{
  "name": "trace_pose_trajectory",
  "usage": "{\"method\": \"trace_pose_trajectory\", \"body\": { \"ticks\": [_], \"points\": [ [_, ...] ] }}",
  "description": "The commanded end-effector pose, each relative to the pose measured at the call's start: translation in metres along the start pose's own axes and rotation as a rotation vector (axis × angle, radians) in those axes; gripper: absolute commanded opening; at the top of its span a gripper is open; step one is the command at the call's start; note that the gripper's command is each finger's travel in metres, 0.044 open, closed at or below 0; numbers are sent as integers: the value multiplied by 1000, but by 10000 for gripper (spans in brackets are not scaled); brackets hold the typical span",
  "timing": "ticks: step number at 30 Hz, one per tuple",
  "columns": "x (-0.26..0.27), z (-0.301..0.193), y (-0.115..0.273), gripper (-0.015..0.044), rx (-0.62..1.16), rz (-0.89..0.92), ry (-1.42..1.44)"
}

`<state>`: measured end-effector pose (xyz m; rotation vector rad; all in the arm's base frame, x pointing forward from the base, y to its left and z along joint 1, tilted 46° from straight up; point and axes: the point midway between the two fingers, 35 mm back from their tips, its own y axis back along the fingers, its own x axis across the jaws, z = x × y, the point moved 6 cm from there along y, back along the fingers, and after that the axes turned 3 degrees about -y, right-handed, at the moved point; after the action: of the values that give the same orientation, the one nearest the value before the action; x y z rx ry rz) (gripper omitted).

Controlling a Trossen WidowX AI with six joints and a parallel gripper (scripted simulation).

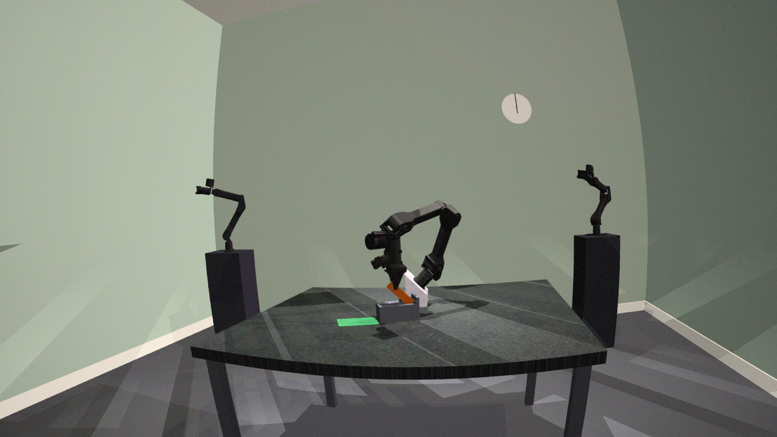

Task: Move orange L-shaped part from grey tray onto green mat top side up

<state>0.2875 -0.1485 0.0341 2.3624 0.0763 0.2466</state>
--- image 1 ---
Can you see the orange l-shaped block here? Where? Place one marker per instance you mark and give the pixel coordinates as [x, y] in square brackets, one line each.
[400, 294]

